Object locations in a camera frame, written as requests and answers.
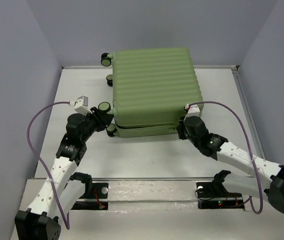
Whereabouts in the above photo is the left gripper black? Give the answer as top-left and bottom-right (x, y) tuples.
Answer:
(81, 106), (115, 142)

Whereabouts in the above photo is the green suitcase with blue lining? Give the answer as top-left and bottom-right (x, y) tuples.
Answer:
(101, 47), (203, 138)

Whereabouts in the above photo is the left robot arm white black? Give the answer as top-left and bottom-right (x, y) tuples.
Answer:
(15, 107), (113, 240)

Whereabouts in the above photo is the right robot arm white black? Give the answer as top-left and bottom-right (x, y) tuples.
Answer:
(177, 116), (284, 214)

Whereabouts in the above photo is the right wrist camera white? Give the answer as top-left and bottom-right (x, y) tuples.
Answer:
(184, 104), (201, 119)

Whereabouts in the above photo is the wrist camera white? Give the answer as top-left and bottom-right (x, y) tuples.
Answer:
(184, 104), (201, 119)
(69, 95), (91, 116)

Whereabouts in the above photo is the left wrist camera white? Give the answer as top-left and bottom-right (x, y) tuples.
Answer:
(69, 95), (91, 116)

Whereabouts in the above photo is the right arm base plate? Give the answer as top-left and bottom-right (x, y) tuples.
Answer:
(194, 181), (245, 210)

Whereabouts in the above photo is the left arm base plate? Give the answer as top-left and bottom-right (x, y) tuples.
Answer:
(71, 182), (109, 211)

